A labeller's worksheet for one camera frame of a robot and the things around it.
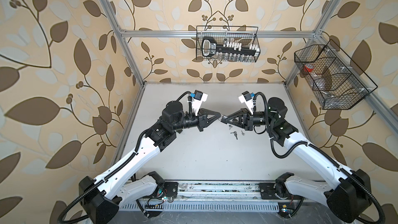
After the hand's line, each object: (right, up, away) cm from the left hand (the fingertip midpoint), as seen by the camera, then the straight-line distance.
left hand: (221, 116), depth 60 cm
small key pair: (+12, -15, +34) cm, 39 cm away
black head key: (+4, -4, +3) cm, 7 cm away
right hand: (+2, -2, +2) cm, 4 cm away
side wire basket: (+57, +14, +12) cm, 60 cm away
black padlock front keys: (+1, -1, +2) cm, 2 cm away
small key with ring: (+17, -14, +35) cm, 41 cm away
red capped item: (+53, +25, +29) cm, 65 cm away
